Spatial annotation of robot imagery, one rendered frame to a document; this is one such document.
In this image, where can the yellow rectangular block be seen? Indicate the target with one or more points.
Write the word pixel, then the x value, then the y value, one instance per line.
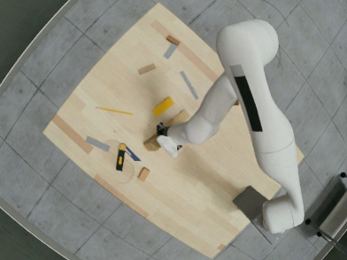
pixel 163 106

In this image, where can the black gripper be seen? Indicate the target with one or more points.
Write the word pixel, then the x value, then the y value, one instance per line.
pixel 162 130

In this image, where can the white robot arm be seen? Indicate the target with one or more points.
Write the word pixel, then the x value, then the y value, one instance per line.
pixel 243 49

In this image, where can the grey flat bar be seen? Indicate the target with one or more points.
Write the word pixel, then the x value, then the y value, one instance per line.
pixel 97 144
pixel 183 75

